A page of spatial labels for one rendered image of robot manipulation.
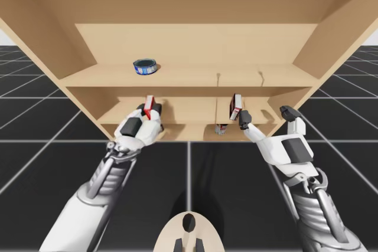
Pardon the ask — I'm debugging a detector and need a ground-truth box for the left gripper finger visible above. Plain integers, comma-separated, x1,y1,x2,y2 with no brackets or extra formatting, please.
127,103,146,120
150,103,164,123

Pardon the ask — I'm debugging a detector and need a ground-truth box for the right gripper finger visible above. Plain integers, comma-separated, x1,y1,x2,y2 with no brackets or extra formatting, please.
238,110,267,144
279,104,307,137

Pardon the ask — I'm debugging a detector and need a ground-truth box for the dark red carton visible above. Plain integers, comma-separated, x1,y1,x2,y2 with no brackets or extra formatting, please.
229,93,244,122

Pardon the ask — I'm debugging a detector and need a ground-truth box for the tan robot part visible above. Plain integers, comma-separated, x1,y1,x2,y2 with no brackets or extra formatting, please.
153,211,223,252

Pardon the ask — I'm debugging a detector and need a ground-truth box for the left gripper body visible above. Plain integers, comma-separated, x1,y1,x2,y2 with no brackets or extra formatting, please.
113,112,162,147

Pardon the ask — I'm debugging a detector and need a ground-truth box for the blue flat can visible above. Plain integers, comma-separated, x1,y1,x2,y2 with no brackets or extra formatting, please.
132,58,158,77

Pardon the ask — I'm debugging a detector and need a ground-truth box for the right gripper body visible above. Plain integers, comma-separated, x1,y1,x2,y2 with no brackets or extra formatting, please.
255,132,315,166

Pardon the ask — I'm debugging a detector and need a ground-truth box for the pale wooden shelf unit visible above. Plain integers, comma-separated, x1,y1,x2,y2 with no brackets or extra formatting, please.
0,0,378,143

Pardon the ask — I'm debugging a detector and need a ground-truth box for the red and white carton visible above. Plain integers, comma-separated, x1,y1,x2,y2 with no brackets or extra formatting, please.
143,94,157,121

